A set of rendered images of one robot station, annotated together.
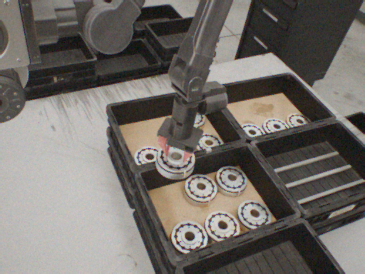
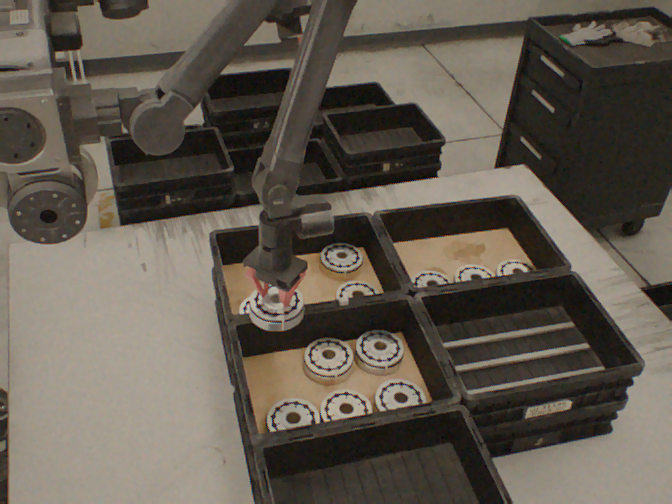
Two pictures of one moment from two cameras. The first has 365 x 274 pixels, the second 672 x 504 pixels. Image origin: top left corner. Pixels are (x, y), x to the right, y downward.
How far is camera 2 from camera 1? 53 cm
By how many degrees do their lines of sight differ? 12
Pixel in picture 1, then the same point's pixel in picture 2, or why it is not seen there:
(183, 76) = (262, 185)
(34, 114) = (121, 246)
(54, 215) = (123, 386)
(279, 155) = (473, 322)
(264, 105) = (470, 246)
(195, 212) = (315, 391)
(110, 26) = (156, 125)
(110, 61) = not seen: hidden behind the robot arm
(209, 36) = (294, 136)
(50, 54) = (167, 161)
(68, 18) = (111, 116)
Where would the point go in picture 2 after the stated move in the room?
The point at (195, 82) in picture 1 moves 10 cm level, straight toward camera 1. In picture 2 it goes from (278, 193) to (254, 228)
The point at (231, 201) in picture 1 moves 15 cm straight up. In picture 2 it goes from (374, 381) to (381, 331)
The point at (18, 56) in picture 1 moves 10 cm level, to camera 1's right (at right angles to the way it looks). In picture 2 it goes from (56, 156) to (118, 170)
